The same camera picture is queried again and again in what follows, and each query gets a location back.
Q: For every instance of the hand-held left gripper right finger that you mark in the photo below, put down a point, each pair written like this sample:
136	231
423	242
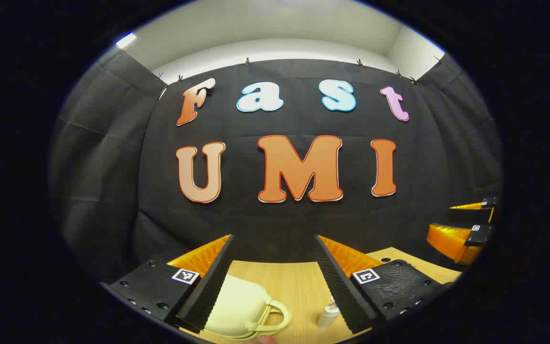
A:
339	291

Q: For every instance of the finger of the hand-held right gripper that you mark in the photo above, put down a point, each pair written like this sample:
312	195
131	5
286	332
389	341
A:
454	241
470	214

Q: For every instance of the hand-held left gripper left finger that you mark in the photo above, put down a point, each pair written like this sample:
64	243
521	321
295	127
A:
213	291

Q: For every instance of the pale yellow suitcase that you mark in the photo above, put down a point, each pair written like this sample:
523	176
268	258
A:
232	306

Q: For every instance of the small white bottle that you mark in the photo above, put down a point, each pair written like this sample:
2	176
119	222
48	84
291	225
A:
327	315

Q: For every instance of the black backdrop cloth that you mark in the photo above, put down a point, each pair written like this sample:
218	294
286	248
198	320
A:
280	220

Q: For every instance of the row of small backdrop clips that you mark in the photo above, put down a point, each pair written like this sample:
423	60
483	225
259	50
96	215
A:
247	61

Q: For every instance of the ceiling light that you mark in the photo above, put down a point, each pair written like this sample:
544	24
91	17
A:
126	40

